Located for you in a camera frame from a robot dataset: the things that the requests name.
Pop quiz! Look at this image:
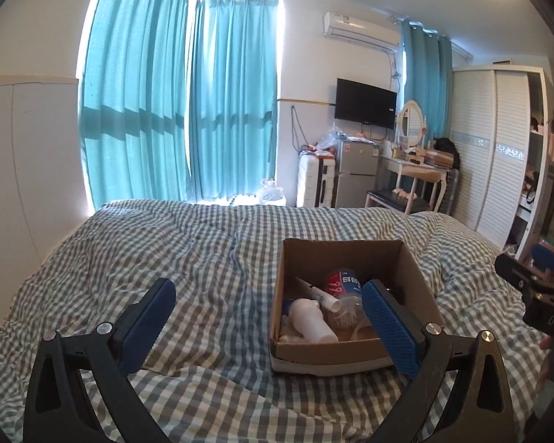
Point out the silver small fridge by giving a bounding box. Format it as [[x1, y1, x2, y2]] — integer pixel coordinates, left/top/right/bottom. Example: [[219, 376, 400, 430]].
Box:
[[335, 138, 380, 208]]

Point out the grey checked duvet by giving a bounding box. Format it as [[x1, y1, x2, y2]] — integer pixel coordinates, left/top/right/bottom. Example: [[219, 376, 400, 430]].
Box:
[[0, 198, 554, 443]]

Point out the black padded bench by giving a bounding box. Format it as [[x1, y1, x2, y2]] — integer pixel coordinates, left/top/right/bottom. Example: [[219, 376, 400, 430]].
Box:
[[365, 189, 432, 215]]

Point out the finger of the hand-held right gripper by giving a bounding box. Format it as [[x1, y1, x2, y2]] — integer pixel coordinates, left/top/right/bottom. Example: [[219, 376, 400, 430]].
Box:
[[494, 253, 544, 292], [530, 244, 554, 283]]

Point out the white dressing table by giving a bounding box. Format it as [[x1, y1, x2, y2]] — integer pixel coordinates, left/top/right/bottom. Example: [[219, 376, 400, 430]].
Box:
[[381, 154, 451, 215]]

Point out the wide teal curtain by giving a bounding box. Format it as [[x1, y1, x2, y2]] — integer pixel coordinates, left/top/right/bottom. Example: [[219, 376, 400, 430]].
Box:
[[78, 0, 192, 213]]

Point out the person's right hand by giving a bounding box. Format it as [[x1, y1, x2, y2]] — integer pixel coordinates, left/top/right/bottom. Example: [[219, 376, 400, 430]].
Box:
[[537, 336, 554, 393]]

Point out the white plastic bottle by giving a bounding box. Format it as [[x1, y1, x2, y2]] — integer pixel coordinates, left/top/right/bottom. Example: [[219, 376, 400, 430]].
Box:
[[279, 298, 339, 345]]

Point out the crumpled clear plastic bag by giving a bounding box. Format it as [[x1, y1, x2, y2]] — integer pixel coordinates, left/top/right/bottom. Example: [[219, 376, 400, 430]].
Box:
[[316, 122, 347, 153]]

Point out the white slatted wardrobe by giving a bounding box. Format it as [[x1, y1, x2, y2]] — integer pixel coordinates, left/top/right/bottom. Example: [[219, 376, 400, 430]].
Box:
[[452, 65, 552, 252]]

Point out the white squeeze tube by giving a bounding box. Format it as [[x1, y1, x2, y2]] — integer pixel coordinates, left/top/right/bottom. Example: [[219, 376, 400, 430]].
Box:
[[295, 277, 341, 312]]

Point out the brown cardboard box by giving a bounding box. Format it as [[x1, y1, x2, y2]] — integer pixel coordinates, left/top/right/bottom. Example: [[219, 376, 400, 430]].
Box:
[[269, 238, 446, 375]]

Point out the black bag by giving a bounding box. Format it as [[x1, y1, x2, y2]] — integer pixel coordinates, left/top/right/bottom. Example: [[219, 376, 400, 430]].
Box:
[[433, 137, 460, 169]]

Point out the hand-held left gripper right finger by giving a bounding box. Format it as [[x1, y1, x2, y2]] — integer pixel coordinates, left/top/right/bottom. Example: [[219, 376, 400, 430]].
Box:
[[361, 279, 518, 443]]

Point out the clear plastic bottle red label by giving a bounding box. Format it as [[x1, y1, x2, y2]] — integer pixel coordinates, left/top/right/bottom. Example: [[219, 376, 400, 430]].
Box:
[[324, 268, 375, 330]]

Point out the black wall television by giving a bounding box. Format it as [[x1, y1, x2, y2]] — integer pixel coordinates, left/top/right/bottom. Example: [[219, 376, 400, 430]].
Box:
[[335, 78, 398, 130]]

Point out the white suitcase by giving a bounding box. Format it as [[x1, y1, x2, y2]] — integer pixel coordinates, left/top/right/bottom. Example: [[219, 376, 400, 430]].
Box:
[[297, 154, 337, 208]]

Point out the white oval mirror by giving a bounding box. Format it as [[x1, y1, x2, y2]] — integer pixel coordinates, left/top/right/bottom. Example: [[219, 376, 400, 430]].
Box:
[[396, 100, 426, 149]]

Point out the narrow teal curtain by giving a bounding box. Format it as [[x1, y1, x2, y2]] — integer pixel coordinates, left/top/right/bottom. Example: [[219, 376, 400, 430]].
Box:
[[401, 21, 454, 141]]

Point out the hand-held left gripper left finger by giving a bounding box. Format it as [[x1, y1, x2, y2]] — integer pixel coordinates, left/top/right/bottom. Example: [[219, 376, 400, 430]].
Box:
[[22, 278, 177, 443]]

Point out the dark wall cable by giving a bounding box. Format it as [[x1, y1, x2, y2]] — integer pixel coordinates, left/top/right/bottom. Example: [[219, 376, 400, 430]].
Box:
[[290, 105, 310, 155]]

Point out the white air conditioner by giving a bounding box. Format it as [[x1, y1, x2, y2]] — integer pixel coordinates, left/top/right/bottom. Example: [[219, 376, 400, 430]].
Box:
[[322, 10, 404, 51]]

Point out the wooden box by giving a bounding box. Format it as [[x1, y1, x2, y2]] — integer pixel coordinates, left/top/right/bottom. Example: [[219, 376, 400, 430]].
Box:
[[424, 150, 454, 167]]

